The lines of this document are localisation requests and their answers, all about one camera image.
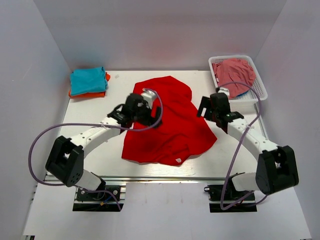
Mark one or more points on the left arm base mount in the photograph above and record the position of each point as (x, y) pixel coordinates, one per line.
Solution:
(100, 202)

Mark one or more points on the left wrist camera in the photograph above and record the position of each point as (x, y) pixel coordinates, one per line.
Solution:
(149, 96)

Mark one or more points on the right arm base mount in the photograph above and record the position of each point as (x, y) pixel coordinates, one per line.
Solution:
(214, 192)

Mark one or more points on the red t-shirt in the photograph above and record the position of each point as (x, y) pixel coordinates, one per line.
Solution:
(182, 133)

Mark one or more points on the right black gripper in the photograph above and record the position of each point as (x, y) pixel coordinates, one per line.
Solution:
(206, 102)

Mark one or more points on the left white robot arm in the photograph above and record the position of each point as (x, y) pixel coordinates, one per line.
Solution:
(67, 156)

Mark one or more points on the folded teal t-shirt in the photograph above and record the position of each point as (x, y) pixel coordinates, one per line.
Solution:
(89, 71)

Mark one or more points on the white plastic basket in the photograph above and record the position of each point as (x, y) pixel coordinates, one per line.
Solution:
(250, 98)

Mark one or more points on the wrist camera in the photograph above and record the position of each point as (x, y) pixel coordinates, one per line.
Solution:
(149, 96)
(223, 90)

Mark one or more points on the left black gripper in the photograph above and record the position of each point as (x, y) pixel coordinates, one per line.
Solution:
(150, 119)

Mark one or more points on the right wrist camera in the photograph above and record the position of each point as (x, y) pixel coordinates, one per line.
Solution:
(223, 90)

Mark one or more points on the blue garment in basket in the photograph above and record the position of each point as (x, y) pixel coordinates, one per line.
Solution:
(243, 94)

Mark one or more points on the folded orange t-shirt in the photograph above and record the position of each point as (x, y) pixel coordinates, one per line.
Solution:
(86, 95)

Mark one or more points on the pink t-shirt in basket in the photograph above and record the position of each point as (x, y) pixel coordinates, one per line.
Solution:
(231, 72)

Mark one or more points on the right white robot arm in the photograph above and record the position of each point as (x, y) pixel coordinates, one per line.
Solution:
(276, 165)

